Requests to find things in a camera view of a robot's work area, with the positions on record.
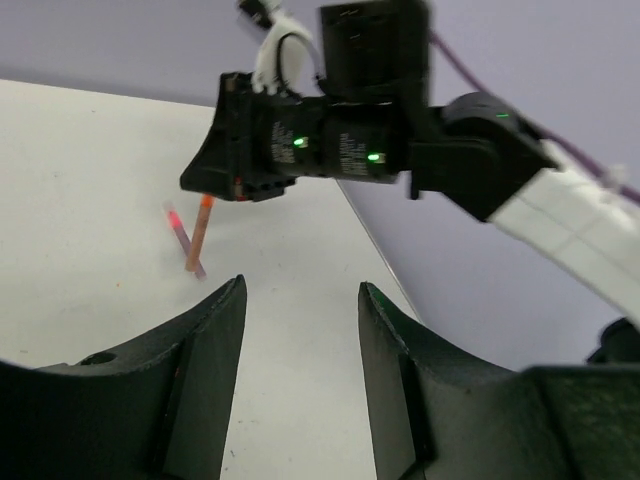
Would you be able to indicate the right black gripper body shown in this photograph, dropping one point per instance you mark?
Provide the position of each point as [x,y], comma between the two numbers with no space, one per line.
[271,141]

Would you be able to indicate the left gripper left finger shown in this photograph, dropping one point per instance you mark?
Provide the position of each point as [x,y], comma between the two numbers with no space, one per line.
[155,407]

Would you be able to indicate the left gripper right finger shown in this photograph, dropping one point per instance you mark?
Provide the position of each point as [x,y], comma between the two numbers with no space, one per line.
[438,412]

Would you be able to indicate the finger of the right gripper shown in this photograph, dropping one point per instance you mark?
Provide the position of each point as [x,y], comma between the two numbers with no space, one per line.
[213,170]

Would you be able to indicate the pink pen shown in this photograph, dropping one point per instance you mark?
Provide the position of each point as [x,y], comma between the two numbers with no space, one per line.
[177,226]

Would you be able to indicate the orange pen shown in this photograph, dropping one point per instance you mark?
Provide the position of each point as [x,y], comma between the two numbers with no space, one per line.
[193,263]

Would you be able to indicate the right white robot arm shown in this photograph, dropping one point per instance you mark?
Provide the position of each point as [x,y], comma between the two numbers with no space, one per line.
[478,151]

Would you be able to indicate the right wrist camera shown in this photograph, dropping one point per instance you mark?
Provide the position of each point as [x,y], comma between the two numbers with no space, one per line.
[280,57]

